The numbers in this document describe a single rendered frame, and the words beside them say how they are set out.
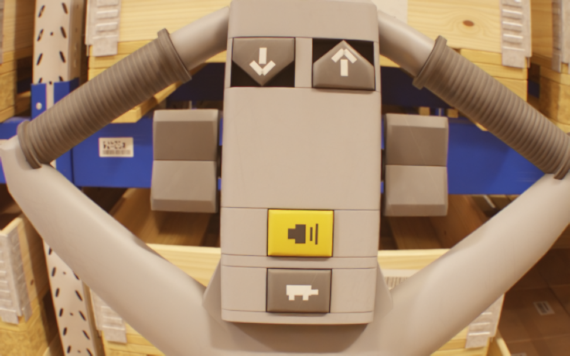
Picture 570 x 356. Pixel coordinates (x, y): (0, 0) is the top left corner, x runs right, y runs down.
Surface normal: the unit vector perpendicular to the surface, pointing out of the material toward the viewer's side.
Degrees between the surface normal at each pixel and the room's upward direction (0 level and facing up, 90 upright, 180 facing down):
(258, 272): 74
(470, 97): 104
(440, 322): 80
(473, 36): 90
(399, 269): 90
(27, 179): 67
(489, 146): 90
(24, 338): 90
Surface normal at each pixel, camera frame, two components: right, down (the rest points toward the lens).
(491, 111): -0.24, 0.37
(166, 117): -0.01, -0.40
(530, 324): 0.01, -0.96
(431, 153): -0.03, 0.28
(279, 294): -0.02, -0.01
